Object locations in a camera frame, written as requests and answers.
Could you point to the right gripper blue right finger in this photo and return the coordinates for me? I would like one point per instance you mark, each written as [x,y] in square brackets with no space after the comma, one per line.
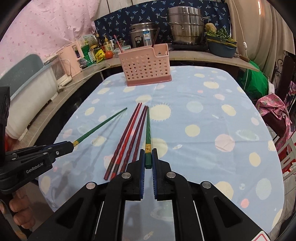
[162,188]

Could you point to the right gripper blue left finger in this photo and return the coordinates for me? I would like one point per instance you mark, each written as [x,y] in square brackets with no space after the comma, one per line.
[135,187]

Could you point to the green chopstick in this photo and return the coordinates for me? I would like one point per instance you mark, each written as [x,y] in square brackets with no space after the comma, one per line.
[148,147]
[83,137]

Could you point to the pink perforated utensil basket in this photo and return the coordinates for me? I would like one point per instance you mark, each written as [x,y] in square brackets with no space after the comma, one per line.
[146,65]

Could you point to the brown chopstick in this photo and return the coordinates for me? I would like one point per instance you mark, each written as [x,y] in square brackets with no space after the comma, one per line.
[155,37]

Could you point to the person's left hand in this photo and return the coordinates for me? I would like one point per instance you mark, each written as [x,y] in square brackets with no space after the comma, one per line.
[20,205]

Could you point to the dark red chopstick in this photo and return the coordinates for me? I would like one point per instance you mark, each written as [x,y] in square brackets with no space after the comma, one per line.
[113,159]
[139,135]
[132,142]

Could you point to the bright red chopstick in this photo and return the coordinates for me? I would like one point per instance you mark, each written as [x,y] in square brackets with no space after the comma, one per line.
[125,142]

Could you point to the blue planet pattern tablecloth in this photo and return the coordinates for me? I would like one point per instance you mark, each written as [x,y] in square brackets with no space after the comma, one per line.
[202,123]

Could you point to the white plastic tub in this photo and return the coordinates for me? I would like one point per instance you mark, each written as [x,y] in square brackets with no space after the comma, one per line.
[32,84]

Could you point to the white appliance on counter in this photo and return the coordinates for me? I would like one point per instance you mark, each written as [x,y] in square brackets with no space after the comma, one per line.
[62,77]

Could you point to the red tomato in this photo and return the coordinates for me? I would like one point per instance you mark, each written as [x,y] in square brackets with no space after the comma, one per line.
[108,54]

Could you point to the yellow seasoning packet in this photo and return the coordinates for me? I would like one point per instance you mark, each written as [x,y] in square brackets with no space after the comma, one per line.
[99,56]

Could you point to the pink electric kettle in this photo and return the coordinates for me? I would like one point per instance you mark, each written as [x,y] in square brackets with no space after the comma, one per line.
[70,56]

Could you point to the clear glass food container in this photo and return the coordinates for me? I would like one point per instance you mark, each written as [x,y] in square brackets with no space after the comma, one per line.
[124,48]

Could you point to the pink floral fabric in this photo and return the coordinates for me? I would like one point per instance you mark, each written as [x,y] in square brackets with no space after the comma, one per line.
[275,115]

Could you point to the sauce bottle yellow cap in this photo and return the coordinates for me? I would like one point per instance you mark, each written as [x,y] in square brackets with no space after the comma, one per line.
[107,45]

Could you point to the green plastic bag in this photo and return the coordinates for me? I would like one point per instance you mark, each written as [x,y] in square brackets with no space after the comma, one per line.
[254,84]

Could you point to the black induction cooktop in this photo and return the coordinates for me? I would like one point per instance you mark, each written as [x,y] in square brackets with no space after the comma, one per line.
[185,47]

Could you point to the steel rice cooker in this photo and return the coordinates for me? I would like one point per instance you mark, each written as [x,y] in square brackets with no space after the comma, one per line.
[142,34]

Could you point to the blue plastic basin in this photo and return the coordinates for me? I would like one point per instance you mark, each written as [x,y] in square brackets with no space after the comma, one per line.
[220,49]

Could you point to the pink dotted curtain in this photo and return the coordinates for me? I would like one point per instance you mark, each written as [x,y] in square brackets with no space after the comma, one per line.
[44,27]

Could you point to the navy floral cloth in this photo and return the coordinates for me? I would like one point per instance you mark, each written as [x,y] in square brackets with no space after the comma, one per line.
[119,22]

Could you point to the stacked steel steamer pot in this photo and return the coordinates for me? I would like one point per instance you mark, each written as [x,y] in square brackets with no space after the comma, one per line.
[186,24]

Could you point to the green leafy vegetables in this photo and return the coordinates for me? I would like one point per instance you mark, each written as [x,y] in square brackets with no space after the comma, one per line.
[221,35]

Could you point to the brown potato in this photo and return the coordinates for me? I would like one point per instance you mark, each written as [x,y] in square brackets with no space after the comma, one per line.
[210,27]

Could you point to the beige curtain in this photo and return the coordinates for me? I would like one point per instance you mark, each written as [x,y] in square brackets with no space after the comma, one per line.
[261,33]

